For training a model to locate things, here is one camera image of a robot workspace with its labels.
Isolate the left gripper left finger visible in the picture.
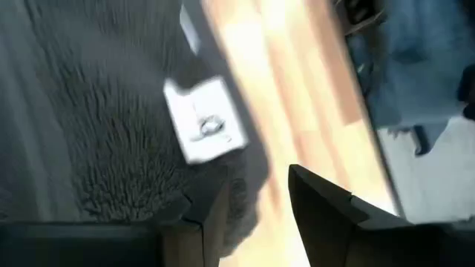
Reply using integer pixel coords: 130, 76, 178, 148
157, 177, 232, 267

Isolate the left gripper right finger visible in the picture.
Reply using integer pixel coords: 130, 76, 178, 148
288, 165, 416, 267

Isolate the dark grey fluffy towel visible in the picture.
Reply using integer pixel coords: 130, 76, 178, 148
0, 0, 271, 260

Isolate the black aluminium table frame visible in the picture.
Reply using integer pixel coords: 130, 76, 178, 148
343, 29, 407, 218

